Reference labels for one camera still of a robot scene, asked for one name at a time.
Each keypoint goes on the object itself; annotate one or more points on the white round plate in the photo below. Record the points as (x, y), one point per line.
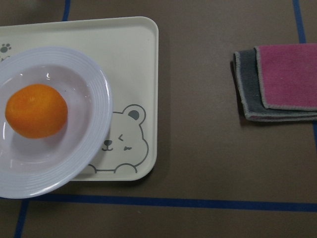
(32, 167)

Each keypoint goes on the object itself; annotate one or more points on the cream bear tray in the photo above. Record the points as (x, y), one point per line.
(127, 50)

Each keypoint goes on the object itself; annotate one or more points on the pink folded cloth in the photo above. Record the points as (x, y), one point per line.
(288, 76)

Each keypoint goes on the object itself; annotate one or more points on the orange fruit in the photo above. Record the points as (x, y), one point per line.
(36, 111)

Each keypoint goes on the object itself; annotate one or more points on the grey folded cloth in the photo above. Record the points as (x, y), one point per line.
(246, 72)

